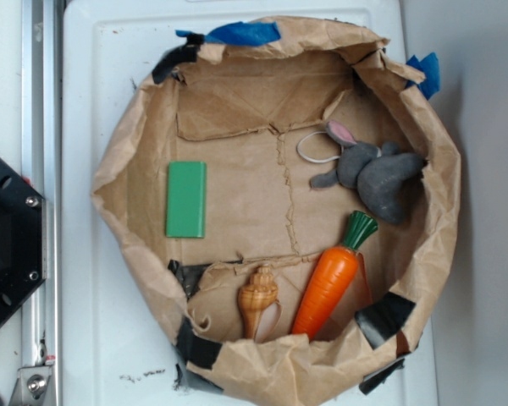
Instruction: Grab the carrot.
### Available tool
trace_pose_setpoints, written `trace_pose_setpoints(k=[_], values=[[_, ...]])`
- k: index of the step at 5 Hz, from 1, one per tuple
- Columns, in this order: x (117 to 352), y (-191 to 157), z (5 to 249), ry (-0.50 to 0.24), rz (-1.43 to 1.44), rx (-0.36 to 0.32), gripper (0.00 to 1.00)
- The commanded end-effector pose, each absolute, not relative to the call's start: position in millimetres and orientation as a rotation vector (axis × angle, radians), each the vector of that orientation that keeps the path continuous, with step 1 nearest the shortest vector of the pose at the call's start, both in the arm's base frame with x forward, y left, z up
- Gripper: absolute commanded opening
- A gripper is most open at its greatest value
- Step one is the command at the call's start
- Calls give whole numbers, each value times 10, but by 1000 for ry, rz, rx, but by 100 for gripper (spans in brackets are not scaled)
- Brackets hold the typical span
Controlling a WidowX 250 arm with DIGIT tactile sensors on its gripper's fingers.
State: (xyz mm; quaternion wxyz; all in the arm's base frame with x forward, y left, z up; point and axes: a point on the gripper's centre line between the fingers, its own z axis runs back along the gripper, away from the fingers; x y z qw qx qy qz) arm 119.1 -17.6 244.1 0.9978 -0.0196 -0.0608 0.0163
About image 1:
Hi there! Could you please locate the aluminium frame rail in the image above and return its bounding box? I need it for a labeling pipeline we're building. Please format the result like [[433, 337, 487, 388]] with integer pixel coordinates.
[[11, 1, 67, 405]]

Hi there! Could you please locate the white plastic tray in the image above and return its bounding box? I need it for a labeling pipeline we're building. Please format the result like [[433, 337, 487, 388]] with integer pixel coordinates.
[[57, 1, 405, 405]]

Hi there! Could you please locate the blue tape strip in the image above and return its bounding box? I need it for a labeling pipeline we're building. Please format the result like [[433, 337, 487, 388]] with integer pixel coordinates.
[[175, 21, 281, 47], [406, 52, 440, 100]]

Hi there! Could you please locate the grey plush bunny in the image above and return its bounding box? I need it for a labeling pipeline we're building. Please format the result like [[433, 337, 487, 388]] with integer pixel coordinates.
[[296, 120, 425, 225]]

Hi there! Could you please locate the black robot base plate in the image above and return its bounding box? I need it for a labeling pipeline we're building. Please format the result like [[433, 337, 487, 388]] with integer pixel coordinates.
[[0, 157, 44, 328]]

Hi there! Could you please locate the orange plastic toy carrot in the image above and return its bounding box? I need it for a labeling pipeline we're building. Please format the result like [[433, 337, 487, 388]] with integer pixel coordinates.
[[291, 211, 378, 340]]

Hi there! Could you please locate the blue tape right strip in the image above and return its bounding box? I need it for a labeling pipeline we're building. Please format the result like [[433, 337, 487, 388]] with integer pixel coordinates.
[[406, 52, 440, 100]]

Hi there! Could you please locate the blue tape top strip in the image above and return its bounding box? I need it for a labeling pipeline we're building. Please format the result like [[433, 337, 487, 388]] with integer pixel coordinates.
[[175, 21, 281, 47]]

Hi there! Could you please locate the green rectangular block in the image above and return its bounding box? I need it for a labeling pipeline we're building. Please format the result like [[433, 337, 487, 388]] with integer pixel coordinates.
[[166, 161, 207, 239]]

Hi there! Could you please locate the brown paper bag bin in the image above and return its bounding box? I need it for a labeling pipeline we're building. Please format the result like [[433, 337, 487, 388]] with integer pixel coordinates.
[[91, 16, 461, 405]]

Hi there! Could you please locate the tan plastic conch shell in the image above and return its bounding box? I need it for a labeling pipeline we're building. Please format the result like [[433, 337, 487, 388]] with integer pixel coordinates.
[[237, 264, 282, 343]]

